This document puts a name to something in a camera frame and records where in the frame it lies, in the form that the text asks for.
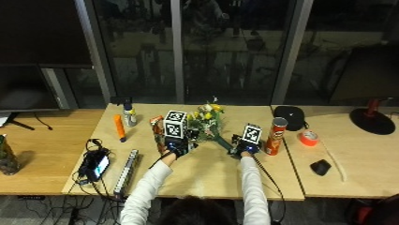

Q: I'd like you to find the black computer mouse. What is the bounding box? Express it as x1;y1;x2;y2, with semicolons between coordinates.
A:
308;158;332;176

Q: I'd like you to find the orange marker pen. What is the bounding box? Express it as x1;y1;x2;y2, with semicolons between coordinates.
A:
113;113;127;143

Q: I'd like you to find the marker cube on left glove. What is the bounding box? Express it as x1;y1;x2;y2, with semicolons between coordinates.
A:
162;110;190;139

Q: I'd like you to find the spray bottle with black trigger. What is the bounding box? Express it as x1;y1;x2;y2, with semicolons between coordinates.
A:
118;97;138;128

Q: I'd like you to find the the person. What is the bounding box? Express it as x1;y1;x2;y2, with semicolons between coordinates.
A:
118;151;271;225

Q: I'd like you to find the marker cube on right glove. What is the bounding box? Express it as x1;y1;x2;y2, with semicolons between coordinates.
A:
240;123;264;145

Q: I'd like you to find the flower bouquet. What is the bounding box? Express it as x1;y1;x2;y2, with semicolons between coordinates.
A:
186;102;236;152

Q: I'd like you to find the black cable from right glove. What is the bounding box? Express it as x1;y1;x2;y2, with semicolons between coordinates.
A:
250;155;288;225

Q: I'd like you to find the orange snack packet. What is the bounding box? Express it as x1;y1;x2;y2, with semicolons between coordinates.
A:
149;114;169;155

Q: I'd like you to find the long power strip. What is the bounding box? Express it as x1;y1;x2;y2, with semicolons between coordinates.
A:
111;149;139;197

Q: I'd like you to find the black lamp base with red pole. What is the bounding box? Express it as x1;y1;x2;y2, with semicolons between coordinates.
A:
348;97;396;136

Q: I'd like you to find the dark glass jar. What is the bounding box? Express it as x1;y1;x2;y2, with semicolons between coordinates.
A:
0;134;21;176

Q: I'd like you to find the person's left hand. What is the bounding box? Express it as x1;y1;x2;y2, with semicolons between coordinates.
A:
161;136;199;159

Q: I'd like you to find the marker cube on glove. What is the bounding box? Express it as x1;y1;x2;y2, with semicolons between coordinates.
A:
162;110;190;139
240;123;264;145

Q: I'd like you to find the tangle of black cables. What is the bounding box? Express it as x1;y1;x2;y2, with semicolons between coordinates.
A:
17;181;126;225

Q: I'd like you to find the red chips can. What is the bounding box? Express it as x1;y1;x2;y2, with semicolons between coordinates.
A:
263;116;290;157

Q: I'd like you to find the person's right hand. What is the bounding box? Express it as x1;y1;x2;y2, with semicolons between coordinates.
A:
227;134;264;158

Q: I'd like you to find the orange tape roll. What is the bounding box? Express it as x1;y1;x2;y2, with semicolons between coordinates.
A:
298;129;322;148

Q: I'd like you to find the black pouch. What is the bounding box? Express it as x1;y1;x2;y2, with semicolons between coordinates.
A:
272;105;310;132

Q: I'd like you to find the black device with lit screen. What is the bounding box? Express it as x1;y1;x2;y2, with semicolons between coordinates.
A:
77;147;111;183

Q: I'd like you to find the red and black chair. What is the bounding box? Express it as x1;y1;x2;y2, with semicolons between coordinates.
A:
344;192;399;225

